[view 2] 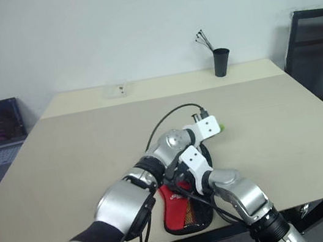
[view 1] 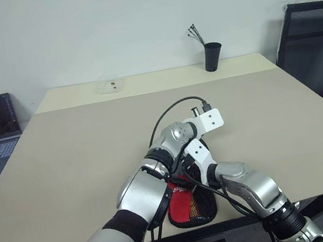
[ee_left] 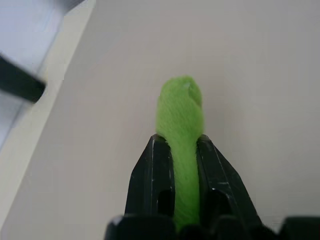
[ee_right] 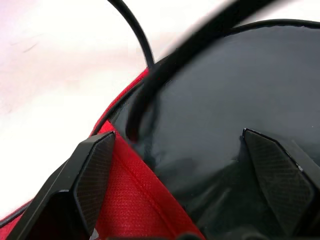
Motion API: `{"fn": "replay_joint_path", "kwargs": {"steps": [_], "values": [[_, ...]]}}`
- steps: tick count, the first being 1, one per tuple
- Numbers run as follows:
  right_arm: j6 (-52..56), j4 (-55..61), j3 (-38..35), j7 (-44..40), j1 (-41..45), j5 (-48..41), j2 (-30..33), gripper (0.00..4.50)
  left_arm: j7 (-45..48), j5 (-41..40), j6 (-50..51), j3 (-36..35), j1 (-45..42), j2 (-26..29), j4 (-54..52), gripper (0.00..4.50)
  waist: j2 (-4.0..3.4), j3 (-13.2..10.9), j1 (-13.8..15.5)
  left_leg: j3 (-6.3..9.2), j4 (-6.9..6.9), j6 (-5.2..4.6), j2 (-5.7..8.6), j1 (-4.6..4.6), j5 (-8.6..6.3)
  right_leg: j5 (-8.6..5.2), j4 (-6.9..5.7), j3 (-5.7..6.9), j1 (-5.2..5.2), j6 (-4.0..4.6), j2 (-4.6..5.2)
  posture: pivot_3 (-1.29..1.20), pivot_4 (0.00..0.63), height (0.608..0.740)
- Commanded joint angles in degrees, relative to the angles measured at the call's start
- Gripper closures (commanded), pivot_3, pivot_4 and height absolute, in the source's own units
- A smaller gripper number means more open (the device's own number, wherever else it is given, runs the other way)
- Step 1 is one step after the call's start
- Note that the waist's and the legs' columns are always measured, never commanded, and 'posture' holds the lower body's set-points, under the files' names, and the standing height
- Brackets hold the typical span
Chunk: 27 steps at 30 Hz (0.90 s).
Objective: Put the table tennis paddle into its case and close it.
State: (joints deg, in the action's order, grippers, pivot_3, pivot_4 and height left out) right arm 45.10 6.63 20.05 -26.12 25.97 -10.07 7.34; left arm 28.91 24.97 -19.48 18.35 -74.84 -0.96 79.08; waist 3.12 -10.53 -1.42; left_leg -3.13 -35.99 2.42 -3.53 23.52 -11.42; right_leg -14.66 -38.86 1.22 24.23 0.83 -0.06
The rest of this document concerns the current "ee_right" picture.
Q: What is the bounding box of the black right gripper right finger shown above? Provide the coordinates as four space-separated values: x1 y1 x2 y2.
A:
242 127 320 240

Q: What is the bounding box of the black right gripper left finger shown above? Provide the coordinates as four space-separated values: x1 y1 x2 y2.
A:
8 131 117 240

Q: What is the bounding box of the black red mesh paddle case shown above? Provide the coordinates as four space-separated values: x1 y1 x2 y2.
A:
0 0 320 240

